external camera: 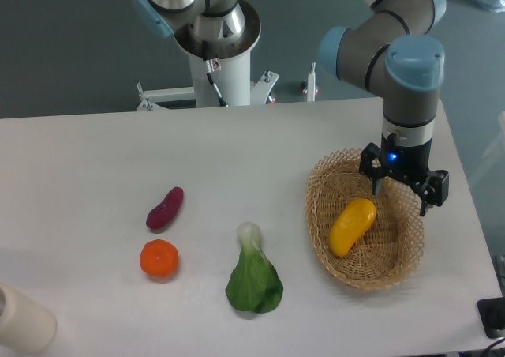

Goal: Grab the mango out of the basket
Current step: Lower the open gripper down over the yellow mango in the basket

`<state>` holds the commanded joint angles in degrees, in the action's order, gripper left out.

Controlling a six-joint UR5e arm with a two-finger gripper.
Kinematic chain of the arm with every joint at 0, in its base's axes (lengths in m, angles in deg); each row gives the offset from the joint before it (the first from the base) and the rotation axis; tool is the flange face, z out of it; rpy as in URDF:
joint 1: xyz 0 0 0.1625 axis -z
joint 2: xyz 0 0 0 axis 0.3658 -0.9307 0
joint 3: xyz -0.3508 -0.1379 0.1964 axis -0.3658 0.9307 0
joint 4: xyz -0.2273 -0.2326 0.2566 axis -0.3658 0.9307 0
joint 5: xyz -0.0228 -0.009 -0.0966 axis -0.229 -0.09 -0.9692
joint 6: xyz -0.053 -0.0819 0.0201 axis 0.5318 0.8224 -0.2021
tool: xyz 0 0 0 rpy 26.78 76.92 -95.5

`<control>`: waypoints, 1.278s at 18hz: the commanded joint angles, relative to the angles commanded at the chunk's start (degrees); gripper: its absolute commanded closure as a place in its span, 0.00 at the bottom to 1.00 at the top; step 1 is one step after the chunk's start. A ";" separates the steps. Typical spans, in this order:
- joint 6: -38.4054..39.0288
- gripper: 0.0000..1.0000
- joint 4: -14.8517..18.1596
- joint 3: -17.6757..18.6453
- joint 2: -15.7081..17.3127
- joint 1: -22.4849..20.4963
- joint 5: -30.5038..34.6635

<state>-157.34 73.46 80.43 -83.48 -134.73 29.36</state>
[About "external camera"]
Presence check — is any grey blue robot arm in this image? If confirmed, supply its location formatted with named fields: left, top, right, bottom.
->
left=132, top=0, right=449, bottom=213

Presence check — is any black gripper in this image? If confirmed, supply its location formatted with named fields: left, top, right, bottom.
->
left=358, top=138, right=450, bottom=216

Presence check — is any yellow mango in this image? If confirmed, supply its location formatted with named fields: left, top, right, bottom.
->
left=328, top=198, right=376, bottom=257

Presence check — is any black cable on pedestal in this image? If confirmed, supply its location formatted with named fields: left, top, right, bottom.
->
left=201, top=39, right=229, bottom=107

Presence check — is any black device at edge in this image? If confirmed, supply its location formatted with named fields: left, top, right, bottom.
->
left=477, top=297, right=504, bottom=339

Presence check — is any woven wicker basket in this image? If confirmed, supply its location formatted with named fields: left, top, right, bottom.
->
left=305, top=148, right=425, bottom=291

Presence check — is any white frame foot with bolt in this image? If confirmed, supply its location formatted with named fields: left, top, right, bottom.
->
left=301, top=62, right=319, bottom=102

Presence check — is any green bok choy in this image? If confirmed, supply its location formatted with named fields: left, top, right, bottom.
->
left=225, top=221, right=283, bottom=314

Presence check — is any purple sweet potato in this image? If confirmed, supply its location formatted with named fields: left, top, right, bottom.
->
left=146, top=186, right=184, bottom=231

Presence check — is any orange tangerine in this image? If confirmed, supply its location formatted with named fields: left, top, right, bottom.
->
left=139, top=239, right=179, bottom=278

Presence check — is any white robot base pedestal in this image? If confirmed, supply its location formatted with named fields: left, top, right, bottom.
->
left=137, top=0, right=279, bottom=111

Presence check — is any cream cylindrical bottle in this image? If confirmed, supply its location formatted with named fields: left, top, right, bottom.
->
left=1, top=284, right=57, bottom=354

